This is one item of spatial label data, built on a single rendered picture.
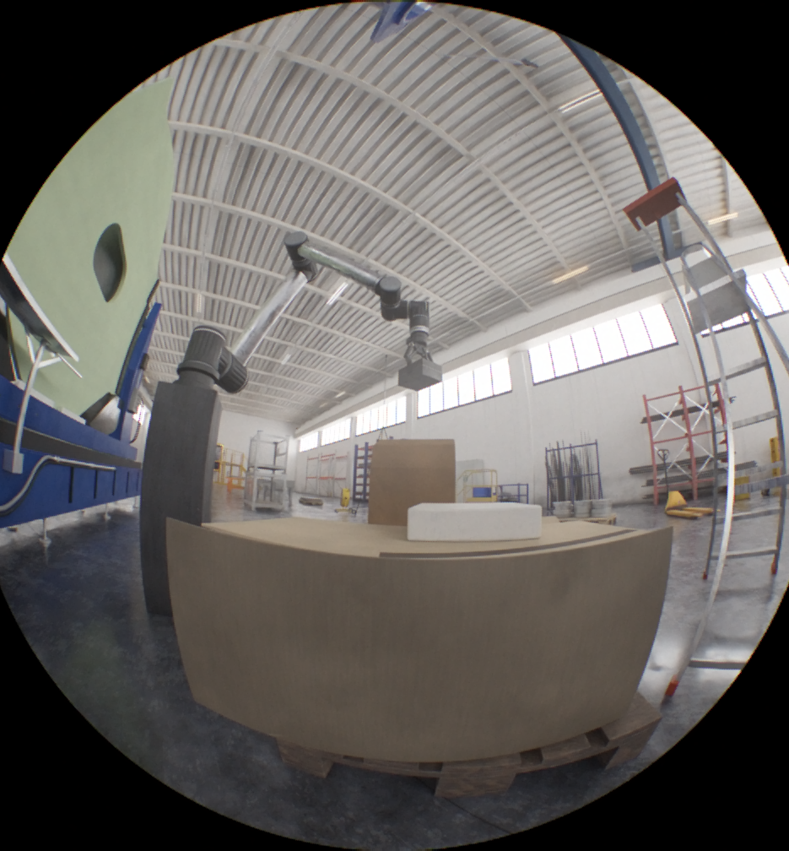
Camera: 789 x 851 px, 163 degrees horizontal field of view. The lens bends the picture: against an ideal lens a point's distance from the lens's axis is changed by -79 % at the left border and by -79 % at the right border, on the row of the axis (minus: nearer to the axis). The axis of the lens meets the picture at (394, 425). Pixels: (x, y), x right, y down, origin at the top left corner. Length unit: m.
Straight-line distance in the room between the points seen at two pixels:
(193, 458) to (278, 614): 0.94
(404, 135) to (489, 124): 2.03
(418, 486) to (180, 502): 0.99
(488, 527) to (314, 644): 0.38
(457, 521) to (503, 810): 0.69
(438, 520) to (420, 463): 0.46
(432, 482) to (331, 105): 7.73
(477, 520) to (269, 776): 0.76
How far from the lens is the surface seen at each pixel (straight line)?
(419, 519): 0.57
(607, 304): 10.84
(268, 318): 1.77
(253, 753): 0.84
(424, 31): 7.65
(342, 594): 0.39
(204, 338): 1.50
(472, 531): 0.57
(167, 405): 1.35
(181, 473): 1.29
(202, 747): 0.86
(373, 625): 0.40
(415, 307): 1.53
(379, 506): 1.02
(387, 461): 1.03
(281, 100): 8.08
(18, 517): 2.13
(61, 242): 2.34
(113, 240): 3.43
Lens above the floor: 0.67
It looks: 14 degrees up
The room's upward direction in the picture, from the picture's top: 2 degrees clockwise
